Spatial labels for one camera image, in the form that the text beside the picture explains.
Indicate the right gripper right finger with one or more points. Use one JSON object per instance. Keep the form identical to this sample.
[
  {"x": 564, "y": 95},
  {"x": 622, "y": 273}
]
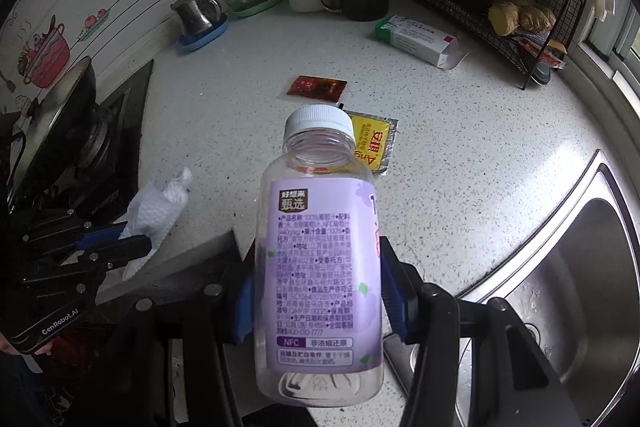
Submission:
[{"x": 401, "y": 284}]

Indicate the ginger root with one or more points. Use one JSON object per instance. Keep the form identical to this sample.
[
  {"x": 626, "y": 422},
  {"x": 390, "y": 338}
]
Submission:
[{"x": 506, "y": 16}]

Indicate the purple label plastic bottle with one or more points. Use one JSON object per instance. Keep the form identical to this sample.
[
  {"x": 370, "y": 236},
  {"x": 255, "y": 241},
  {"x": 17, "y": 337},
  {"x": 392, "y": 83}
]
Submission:
[{"x": 318, "y": 290}]

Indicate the black wok with glass lid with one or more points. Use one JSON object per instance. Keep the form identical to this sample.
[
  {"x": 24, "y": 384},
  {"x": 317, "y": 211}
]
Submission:
[{"x": 59, "y": 126}]

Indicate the white paper towel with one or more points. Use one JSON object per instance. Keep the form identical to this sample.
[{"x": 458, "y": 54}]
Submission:
[{"x": 153, "y": 213}]

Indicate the person's left hand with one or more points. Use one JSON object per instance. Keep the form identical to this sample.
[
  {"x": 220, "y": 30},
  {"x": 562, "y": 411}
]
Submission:
[{"x": 8, "y": 349}]

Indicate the steel teapot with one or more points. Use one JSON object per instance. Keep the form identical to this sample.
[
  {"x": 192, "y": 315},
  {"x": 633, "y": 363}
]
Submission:
[{"x": 197, "y": 16}]

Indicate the red chili sauce sachet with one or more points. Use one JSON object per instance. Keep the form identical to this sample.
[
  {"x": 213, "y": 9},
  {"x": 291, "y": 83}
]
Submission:
[{"x": 317, "y": 88}]

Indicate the yellow yeast packet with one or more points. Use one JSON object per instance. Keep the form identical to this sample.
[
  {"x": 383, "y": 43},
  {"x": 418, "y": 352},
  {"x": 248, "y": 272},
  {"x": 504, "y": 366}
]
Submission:
[{"x": 374, "y": 140}]

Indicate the green white medicine box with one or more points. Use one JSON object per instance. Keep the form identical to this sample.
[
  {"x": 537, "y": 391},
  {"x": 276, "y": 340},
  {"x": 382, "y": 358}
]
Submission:
[{"x": 430, "y": 44}]

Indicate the blue saucer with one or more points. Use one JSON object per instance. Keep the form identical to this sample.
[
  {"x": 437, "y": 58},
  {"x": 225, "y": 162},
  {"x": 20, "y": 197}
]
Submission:
[{"x": 193, "y": 43}]

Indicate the window frame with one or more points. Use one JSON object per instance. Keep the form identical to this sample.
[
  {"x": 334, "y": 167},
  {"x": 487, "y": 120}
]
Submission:
[{"x": 602, "y": 68}]

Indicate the kitchen wall sticker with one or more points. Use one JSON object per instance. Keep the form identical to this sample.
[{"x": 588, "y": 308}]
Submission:
[{"x": 41, "y": 39}]

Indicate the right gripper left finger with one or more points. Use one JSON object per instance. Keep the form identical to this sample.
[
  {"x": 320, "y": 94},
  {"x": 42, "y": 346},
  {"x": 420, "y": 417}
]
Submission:
[{"x": 243, "y": 323}]

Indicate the black gas stove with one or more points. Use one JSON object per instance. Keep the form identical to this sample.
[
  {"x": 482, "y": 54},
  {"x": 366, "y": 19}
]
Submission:
[{"x": 89, "y": 176}]

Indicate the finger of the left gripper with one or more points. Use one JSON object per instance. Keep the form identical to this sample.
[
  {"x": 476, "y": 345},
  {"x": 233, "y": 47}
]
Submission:
[
  {"x": 101, "y": 237},
  {"x": 118, "y": 254}
]

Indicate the stainless steel sink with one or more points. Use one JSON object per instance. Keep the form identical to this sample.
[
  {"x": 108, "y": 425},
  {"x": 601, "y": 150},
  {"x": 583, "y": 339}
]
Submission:
[{"x": 550, "y": 338}]

